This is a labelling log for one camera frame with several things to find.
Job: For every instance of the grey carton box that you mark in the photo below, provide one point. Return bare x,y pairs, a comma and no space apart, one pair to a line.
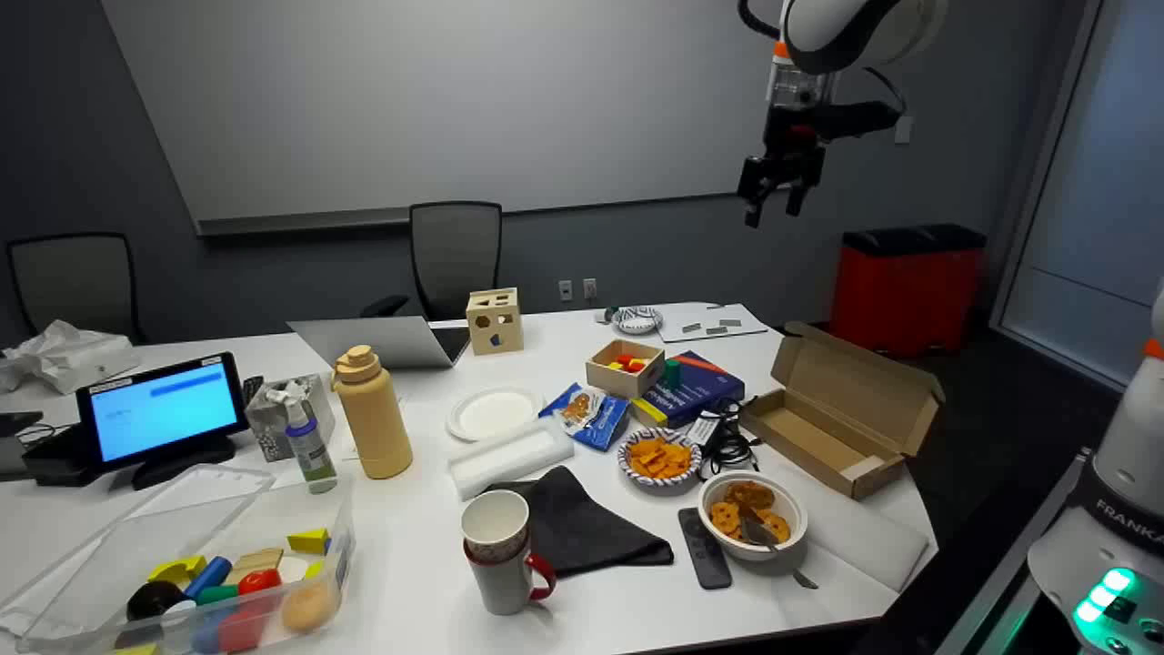
266,421

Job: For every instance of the black case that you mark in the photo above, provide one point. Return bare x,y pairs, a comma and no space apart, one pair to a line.
48,457

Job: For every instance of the blue toy cylinder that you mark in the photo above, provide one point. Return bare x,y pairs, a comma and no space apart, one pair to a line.
209,576

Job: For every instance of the grey mesh office chair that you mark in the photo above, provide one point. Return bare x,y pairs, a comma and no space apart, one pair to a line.
455,249
73,279

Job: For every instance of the small patterned dish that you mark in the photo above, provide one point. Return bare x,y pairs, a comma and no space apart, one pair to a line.
640,323

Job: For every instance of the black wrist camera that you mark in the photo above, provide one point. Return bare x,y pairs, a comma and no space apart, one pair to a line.
868,123

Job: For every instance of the tan toy ball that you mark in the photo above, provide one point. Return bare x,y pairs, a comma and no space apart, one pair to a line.
312,605

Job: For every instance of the white round plate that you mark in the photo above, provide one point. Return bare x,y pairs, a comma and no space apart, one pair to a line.
494,415

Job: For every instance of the black remote control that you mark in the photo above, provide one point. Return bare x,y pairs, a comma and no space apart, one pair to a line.
709,559

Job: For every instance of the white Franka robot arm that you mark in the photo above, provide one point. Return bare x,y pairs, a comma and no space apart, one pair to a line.
837,23

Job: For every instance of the glass door panel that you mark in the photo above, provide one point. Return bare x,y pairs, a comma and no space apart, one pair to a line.
1092,243

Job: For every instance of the black tablet with stand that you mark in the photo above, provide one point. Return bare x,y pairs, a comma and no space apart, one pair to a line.
166,406

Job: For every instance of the open cardboard box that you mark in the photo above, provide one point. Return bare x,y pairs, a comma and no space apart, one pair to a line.
849,400

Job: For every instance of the tan plastic bottle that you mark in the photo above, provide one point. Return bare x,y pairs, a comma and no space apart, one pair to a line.
374,423

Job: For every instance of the white plastic bag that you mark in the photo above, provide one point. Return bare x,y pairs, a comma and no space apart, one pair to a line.
69,349

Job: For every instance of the wooden box of toys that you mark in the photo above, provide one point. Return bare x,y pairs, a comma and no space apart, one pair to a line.
612,375

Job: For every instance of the red trash bin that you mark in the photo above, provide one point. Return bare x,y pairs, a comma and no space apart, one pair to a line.
905,297

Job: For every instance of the clear plastic bin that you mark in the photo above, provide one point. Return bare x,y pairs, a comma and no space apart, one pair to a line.
293,512

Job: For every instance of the black cloth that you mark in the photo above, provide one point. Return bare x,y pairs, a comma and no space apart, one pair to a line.
585,520

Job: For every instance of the grey laptop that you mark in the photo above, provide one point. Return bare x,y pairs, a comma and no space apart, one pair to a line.
371,338

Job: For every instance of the yellow green toy piece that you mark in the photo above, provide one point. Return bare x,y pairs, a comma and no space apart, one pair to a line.
178,568

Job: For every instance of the blue book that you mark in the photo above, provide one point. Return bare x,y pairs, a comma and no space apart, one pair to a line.
697,386

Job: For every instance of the green toy cylinder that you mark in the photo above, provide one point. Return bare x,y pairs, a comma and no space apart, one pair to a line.
670,374

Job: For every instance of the yellow toy block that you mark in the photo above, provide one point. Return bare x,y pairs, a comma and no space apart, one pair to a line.
312,540

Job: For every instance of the blue snack packet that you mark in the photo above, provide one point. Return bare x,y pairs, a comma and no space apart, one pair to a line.
595,421

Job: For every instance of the black toy piece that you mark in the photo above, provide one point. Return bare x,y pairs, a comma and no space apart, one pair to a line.
150,599

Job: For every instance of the white paper roll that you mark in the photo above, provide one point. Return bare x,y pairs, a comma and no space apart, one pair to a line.
511,460

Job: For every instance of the red toy piece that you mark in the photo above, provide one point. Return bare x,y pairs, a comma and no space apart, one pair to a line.
257,579

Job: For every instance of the black and white patterned bowl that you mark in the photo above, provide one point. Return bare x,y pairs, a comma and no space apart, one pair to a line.
660,460

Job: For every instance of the white wall outlet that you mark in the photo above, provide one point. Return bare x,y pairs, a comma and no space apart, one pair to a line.
565,289
592,289

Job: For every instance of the small spray bottle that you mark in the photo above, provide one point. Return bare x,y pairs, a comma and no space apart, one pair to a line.
312,449

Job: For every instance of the white wall whiteboard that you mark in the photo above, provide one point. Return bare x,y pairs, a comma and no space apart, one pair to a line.
461,97

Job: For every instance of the wooden shape sorter cube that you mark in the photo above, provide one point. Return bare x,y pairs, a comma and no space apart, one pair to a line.
495,323

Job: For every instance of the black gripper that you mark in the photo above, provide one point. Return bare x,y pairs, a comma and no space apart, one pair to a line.
796,147

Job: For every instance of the white bowl of pretzels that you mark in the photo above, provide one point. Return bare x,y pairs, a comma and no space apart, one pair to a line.
731,513

